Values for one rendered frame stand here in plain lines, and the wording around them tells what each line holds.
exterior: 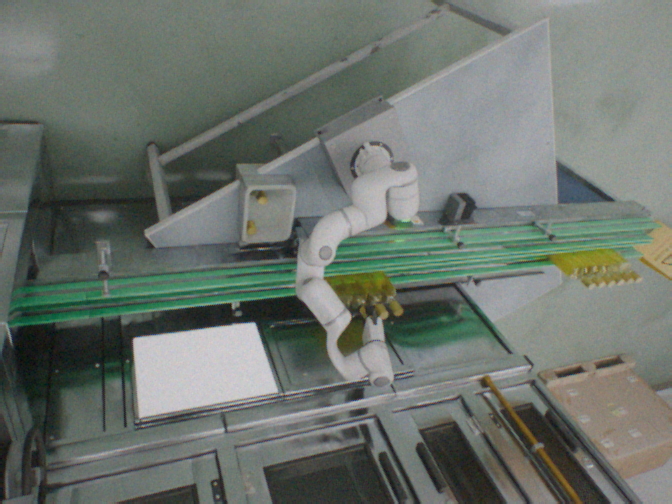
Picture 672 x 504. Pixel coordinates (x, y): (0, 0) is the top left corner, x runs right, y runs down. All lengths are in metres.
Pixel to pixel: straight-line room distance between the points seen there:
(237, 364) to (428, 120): 1.08
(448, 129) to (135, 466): 1.50
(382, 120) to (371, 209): 0.38
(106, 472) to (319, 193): 1.10
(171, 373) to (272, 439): 0.37
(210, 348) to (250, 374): 0.17
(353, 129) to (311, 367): 0.79
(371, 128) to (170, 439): 1.11
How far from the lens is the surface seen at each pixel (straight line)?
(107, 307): 1.78
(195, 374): 1.67
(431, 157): 2.02
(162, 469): 1.54
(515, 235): 2.22
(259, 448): 1.57
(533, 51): 2.09
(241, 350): 1.74
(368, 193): 1.41
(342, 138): 1.68
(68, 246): 2.27
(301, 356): 1.75
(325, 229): 1.39
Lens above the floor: 2.26
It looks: 47 degrees down
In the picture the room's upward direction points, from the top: 149 degrees clockwise
